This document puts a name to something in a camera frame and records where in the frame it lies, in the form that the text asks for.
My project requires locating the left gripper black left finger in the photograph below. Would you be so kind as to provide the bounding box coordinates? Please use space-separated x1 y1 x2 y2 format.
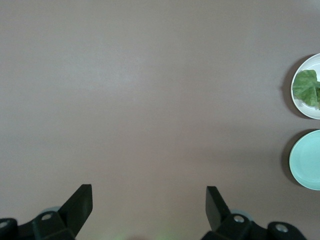
31 184 94 240

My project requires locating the mint green plate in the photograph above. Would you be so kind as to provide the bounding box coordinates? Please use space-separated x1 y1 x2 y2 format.
289 129 320 191

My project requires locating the green lettuce leaf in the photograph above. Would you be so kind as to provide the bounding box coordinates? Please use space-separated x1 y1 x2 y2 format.
292 69 320 111

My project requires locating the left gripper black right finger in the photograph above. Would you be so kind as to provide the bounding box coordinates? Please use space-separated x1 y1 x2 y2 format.
201 186 270 240

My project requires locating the beige plate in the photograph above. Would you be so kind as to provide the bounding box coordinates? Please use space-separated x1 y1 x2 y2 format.
290 52 320 120

